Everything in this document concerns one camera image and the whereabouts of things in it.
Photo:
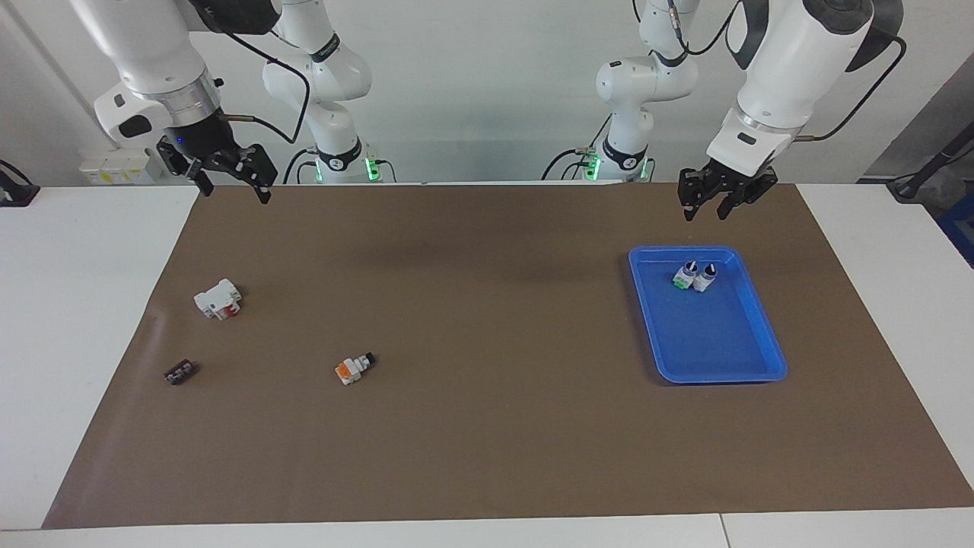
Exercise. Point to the small black terminal block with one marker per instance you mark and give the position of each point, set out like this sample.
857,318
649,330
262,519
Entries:
179,373

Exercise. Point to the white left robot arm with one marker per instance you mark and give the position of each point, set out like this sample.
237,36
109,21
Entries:
791,61

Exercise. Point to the white circuit breaker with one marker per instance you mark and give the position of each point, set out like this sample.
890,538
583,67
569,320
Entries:
213,299

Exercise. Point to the black stand pole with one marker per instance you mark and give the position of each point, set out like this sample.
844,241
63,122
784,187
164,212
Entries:
909,185

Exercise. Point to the blue crate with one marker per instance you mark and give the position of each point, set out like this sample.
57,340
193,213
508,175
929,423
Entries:
960,228

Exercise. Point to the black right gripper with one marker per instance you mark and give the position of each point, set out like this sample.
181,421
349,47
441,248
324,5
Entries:
202,148

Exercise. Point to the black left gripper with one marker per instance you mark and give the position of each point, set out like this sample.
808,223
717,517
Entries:
727,179

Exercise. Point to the blue plastic tray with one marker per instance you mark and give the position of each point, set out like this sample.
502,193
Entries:
715,335

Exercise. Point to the white orange push-button switch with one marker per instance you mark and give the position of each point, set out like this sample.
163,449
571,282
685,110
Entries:
351,370

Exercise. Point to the brown table mat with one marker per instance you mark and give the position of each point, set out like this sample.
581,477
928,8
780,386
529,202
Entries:
487,426

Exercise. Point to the white wall socket box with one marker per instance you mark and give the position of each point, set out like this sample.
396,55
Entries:
114,167

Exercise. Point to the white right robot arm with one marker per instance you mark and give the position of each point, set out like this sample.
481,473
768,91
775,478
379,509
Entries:
144,46

